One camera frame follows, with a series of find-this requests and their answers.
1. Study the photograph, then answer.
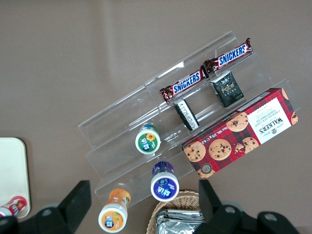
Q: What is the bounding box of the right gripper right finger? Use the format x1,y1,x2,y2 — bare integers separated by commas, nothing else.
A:
198,179,245,234

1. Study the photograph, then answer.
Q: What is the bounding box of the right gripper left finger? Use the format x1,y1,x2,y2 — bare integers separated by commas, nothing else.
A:
17,179,92,234

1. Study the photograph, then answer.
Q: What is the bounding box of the light wicker basket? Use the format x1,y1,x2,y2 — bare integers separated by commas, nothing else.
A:
146,190,208,234

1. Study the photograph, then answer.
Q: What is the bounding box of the beige plastic tray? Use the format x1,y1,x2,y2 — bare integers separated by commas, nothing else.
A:
0,136,31,219

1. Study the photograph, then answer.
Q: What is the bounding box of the stack of foil trays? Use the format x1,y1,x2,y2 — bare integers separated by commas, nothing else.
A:
155,209,206,234

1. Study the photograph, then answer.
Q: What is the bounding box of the orange gum bottle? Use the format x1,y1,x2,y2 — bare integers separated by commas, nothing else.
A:
97,187,132,234

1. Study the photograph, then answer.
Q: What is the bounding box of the red yogurt cup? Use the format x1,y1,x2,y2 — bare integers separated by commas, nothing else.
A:
0,195,28,218

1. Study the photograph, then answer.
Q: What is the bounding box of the blue gum bottle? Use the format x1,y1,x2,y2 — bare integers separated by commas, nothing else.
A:
150,160,180,202

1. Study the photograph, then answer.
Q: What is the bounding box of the red Walkers cookie box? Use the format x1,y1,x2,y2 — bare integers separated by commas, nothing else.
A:
180,87,299,181

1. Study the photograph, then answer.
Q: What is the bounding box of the green gum bottle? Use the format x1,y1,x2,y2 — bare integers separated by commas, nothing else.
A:
135,123,162,155

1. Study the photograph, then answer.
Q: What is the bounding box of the clear acrylic stepped shelf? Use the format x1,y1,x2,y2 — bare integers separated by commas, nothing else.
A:
78,30,302,208

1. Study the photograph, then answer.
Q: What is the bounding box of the black white-sided small pack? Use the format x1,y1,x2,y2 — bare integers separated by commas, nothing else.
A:
173,98,200,132

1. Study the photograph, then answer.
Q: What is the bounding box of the black Face tissue pack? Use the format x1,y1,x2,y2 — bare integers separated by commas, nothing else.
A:
209,71,245,109

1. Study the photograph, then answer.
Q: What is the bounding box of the Snickers chocolate bar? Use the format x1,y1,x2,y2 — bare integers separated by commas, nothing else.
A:
203,37,254,75
159,66,210,104

